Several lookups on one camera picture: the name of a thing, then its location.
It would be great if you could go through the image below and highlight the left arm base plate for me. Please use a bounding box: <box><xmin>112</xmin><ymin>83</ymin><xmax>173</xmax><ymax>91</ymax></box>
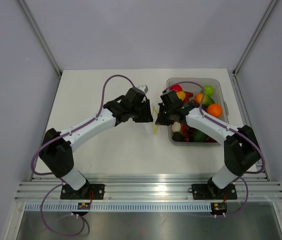
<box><xmin>60</xmin><ymin>183</ymin><xmax>105</xmax><ymax>200</ymax></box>

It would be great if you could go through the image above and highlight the purple cable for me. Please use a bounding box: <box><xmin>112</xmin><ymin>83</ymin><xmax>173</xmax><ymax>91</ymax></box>
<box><xmin>30</xmin><ymin>74</ymin><xmax>135</xmax><ymax>237</ymax></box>
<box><xmin>161</xmin><ymin>81</ymin><xmax>266</xmax><ymax>218</ymax></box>

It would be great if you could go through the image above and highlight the red toy lobster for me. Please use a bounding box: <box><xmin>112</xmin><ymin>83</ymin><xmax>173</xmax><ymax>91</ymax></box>
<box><xmin>180</xmin><ymin>91</ymin><xmax>196</xmax><ymax>133</ymax></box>

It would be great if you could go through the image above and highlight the white toy egg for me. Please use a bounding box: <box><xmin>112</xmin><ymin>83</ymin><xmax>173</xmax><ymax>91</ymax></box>
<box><xmin>171</xmin><ymin>122</ymin><xmax>182</xmax><ymax>133</ymax></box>

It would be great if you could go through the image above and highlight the black toy fig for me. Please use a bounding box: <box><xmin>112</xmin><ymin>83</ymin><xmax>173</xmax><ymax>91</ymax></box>
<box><xmin>172</xmin><ymin>132</ymin><xmax>183</xmax><ymax>142</ymax></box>

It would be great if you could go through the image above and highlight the green toy avocado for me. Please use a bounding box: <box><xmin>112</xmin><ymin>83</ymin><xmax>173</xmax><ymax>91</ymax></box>
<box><xmin>192</xmin><ymin>130</ymin><xmax>208</xmax><ymax>143</ymax></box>

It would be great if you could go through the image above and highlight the right aluminium frame post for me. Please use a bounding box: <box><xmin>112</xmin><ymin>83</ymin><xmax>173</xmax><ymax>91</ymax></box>
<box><xmin>233</xmin><ymin>0</ymin><xmax>280</xmax><ymax>77</ymax></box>

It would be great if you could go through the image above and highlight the white slotted cable duct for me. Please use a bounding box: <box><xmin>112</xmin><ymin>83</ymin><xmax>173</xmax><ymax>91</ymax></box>
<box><xmin>24</xmin><ymin>202</ymin><xmax>212</xmax><ymax>213</ymax></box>

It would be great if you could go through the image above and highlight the red toy apple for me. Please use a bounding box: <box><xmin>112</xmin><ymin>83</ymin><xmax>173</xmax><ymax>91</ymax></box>
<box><xmin>169</xmin><ymin>84</ymin><xmax>183</xmax><ymax>92</ymax></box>

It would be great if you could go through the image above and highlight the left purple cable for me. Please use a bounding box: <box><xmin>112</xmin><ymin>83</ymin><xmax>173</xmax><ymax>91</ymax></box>
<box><xmin>30</xmin><ymin>74</ymin><xmax>135</xmax><ymax>237</ymax></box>

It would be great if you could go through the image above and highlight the left aluminium frame post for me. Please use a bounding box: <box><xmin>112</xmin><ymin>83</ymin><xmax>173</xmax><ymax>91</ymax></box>
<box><xmin>16</xmin><ymin>0</ymin><xmax>62</xmax><ymax>79</ymax></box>

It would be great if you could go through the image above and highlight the aluminium mounting rail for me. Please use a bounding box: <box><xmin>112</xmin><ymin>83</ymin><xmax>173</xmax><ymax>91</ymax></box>
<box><xmin>14</xmin><ymin>173</ymin><xmax>282</xmax><ymax>202</ymax></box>

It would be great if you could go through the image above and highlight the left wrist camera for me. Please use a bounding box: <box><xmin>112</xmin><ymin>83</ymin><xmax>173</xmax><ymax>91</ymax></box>
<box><xmin>137</xmin><ymin>85</ymin><xmax>148</xmax><ymax>94</ymax></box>

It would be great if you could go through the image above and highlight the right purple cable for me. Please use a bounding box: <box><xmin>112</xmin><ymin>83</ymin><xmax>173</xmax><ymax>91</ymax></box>
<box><xmin>161</xmin><ymin>81</ymin><xmax>266</xmax><ymax>218</ymax></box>

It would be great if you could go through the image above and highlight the toy orange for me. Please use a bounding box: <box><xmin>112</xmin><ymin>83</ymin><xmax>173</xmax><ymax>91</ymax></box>
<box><xmin>207</xmin><ymin>103</ymin><xmax>223</xmax><ymax>118</ymax></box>

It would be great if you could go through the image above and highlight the aluminium frame post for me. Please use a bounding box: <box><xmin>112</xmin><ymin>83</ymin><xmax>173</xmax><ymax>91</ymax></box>
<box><xmin>16</xmin><ymin>0</ymin><xmax>62</xmax><ymax>79</ymax></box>
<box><xmin>233</xmin><ymin>0</ymin><xmax>280</xmax><ymax>77</ymax></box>

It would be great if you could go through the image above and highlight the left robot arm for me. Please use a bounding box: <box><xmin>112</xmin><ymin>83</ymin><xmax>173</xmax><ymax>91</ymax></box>
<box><xmin>38</xmin><ymin>85</ymin><xmax>153</xmax><ymax>200</ymax></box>

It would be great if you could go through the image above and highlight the dark red toy fig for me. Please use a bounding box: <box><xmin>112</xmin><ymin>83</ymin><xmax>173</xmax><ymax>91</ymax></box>
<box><xmin>183</xmin><ymin>134</ymin><xmax>192</xmax><ymax>143</ymax></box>

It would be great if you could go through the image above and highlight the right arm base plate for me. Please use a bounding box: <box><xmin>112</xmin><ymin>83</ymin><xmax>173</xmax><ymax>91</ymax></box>
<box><xmin>188</xmin><ymin>183</ymin><xmax>238</xmax><ymax>200</ymax></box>

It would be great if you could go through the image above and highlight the grey plastic food bin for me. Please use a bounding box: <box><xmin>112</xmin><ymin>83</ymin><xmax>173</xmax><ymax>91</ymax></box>
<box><xmin>165</xmin><ymin>77</ymin><xmax>232</xmax><ymax>147</ymax></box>

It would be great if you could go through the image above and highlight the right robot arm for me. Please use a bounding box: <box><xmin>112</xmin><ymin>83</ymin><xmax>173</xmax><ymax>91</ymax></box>
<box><xmin>155</xmin><ymin>90</ymin><xmax>263</xmax><ymax>200</ymax></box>

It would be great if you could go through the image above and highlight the green toy apple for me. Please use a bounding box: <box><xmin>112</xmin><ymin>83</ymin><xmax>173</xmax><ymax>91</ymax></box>
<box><xmin>203</xmin><ymin>85</ymin><xmax>215</xmax><ymax>97</ymax></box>

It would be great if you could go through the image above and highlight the yellow toy potato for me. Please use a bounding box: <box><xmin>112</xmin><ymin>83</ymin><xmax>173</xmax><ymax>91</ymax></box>
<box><xmin>176</xmin><ymin>91</ymin><xmax>186</xmax><ymax>101</ymax></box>

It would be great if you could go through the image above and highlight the orange green toy mango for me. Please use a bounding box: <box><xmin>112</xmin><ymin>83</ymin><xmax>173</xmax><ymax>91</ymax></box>
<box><xmin>195</xmin><ymin>93</ymin><xmax>215</xmax><ymax>107</ymax></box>

